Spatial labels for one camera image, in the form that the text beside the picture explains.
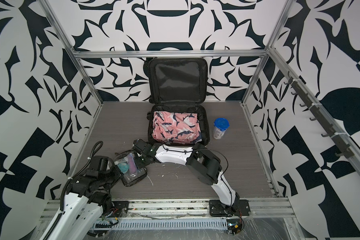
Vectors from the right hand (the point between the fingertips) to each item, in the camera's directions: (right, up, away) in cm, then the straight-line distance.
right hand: (136, 163), depth 85 cm
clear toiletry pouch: (-7, 0, +2) cm, 7 cm away
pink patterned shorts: (+21, +19, +15) cm, 32 cm away
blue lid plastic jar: (+48, +21, +5) cm, 53 cm away
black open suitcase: (+24, +47, +15) cm, 54 cm away
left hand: (-5, -2, -6) cm, 8 cm away
